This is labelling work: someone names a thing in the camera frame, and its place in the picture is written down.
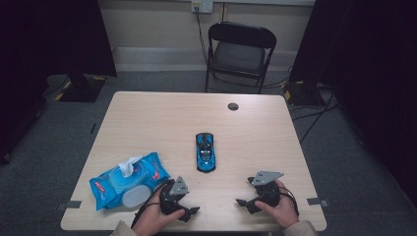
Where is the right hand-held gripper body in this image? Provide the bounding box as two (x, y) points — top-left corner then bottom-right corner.
(247, 170), (285, 208)

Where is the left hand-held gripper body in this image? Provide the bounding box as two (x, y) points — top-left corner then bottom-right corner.
(158, 175), (192, 217)

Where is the blue wet wipes pack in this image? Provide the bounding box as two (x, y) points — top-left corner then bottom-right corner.
(89, 151), (171, 211)

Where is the blue and black toy car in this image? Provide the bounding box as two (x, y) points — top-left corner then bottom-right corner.
(195, 132), (217, 174)

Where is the white wet wipe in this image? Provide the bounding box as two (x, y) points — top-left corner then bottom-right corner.
(117, 154), (145, 179)

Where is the person's right hand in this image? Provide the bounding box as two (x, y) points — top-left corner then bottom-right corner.
(254, 178), (300, 229)

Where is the person's left hand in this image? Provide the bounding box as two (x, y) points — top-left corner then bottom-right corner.
(131, 188), (186, 236)

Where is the black stand base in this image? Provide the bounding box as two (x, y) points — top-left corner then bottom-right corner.
(53, 73), (107, 103)
(281, 80), (328, 107)

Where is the black folding chair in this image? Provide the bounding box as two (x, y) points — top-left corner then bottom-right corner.
(204, 21), (278, 95)

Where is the dark curtain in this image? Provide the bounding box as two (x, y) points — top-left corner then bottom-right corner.
(288, 0), (417, 207)
(0, 0), (118, 165)

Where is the right hand-held gripper black cable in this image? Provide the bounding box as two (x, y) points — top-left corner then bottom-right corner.
(278, 185), (300, 217)

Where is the hand-held gripper black cable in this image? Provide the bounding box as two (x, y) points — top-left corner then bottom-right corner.
(131, 181), (171, 229)
(278, 185), (300, 217)

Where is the left hand-held gripper black cable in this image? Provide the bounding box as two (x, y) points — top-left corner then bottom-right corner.
(131, 181), (171, 229)

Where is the black floor cable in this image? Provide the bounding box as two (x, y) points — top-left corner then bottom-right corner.
(290, 101), (340, 122)
(298, 90), (337, 146)

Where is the black wall socket cable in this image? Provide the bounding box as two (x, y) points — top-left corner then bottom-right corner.
(195, 8), (210, 65)

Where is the white wall socket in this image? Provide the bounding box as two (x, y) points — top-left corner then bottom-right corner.
(191, 0), (214, 15)

